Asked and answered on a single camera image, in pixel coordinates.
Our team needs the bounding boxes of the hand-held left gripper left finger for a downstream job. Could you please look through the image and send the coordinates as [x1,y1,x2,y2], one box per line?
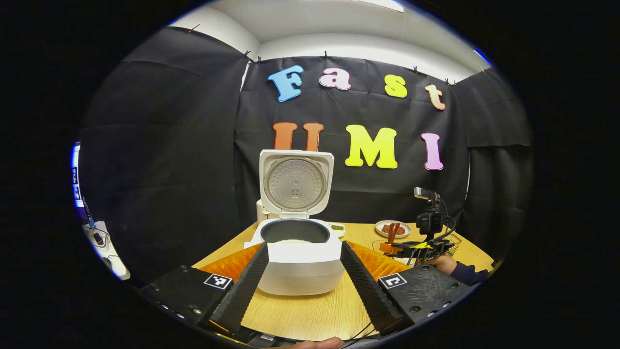
[139,242,270,336]

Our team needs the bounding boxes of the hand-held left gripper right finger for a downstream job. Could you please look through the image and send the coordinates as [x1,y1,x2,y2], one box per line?
[340,240,471,336]

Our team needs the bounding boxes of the wire chopstick holder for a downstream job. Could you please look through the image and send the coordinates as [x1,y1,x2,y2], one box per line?
[438,233,462,257]

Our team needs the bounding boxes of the white rice cooker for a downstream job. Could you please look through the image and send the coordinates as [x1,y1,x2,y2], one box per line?
[244,149,345,296]

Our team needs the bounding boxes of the white round plate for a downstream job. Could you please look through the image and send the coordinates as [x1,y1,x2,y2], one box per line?
[375,220,412,239]

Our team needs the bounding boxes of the white side desk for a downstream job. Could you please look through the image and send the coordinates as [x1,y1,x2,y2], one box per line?
[82,221,131,281]

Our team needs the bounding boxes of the black backdrop cloth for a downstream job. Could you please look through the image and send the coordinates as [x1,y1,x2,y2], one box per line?
[77,27,536,286]

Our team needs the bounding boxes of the computer monitor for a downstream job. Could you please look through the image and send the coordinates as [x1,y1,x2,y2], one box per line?
[71,142,84,209]

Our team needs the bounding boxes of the black cable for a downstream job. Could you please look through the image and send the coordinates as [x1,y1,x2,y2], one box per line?
[433,193,457,243]
[339,320,381,347]

